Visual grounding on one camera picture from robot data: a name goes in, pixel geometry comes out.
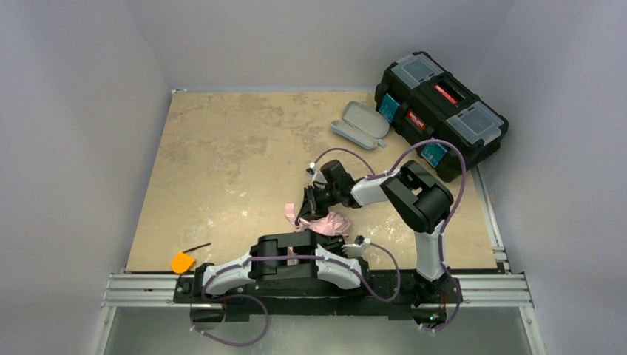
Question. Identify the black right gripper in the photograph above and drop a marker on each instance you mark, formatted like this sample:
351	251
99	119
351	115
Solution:
313	199

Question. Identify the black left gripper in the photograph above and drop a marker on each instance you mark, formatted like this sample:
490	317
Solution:
359	267

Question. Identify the pink and black folding umbrella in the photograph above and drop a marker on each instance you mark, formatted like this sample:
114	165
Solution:
334	228

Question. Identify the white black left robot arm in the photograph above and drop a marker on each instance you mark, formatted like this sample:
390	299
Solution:
287	261

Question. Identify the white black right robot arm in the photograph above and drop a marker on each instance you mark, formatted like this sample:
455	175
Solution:
421	201

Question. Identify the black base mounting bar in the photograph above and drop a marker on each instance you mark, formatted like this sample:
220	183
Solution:
390	294

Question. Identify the light blue glasses case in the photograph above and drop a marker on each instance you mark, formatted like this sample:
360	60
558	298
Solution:
362	125

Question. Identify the black toolbox with clear lids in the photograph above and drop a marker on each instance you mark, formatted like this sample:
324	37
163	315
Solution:
422	101

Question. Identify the orange and black tool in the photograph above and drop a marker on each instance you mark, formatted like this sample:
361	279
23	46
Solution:
183	262

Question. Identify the aluminium rail frame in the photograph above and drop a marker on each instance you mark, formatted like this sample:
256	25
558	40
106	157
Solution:
156	290

